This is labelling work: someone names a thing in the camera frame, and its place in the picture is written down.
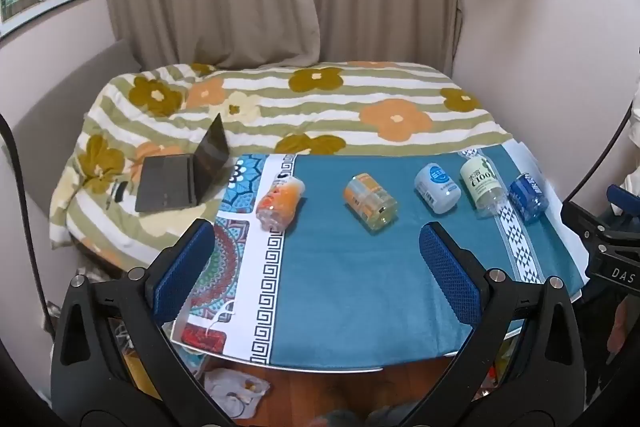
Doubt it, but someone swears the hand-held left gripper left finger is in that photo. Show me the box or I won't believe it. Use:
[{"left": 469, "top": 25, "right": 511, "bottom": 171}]
[{"left": 50, "top": 218, "right": 236, "bottom": 427}]

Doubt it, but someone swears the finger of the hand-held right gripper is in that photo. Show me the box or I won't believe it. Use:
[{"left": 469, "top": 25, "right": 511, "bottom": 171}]
[{"left": 606, "top": 184, "right": 640, "bottom": 217}]

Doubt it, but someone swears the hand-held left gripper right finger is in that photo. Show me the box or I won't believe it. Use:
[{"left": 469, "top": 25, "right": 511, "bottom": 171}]
[{"left": 404, "top": 222, "right": 587, "bottom": 425}]

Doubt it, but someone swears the white blue label cup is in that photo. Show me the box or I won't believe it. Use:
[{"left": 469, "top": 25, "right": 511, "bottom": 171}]
[{"left": 414, "top": 163, "right": 462, "bottom": 215}]

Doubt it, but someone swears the pale green label cup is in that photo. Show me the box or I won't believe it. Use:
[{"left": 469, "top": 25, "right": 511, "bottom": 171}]
[{"left": 460, "top": 157, "right": 507, "bottom": 219}]

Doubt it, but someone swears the dark blue label cup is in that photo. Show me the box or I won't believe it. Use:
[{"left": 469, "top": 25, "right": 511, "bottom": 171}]
[{"left": 508, "top": 173, "right": 550, "bottom": 223}]

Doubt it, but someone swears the orange yellow label cup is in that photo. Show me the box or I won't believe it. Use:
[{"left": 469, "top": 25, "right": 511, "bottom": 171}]
[{"left": 343, "top": 173, "right": 399, "bottom": 233}]

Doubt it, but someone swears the orange peach label cup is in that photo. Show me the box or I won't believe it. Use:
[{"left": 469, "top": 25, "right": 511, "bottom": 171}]
[{"left": 256, "top": 177, "right": 307, "bottom": 234}]

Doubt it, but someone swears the person's right hand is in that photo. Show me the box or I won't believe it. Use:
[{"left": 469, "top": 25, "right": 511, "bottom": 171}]
[{"left": 611, "top": 299, "right": 634, "bottom": 349}]

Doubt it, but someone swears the grey tablet with keyboard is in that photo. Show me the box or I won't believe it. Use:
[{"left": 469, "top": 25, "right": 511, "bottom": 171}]
[{"left": 135, "top": 113, "right": 231, "bottom": 214}]

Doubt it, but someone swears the teal patterned tablecloth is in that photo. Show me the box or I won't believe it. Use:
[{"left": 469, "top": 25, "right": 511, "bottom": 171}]
[{"left": 170, "top": 144, "right": 588, "bottom": 374}]

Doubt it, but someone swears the white crumpled bag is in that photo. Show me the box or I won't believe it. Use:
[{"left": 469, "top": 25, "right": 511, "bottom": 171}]
[{"left": 202, "top": 367, "right": 272, "bottom": 419}]

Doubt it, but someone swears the floral striped blanket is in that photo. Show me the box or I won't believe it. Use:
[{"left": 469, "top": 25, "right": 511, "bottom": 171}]
[{"left": 50, "top": 62, "right": 514, "bottom": 269}]

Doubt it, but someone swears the thin black cable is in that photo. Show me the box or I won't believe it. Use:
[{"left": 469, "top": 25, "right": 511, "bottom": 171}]
[{"left": 564, "top": 99, "right": 640, "bottom": 204}]

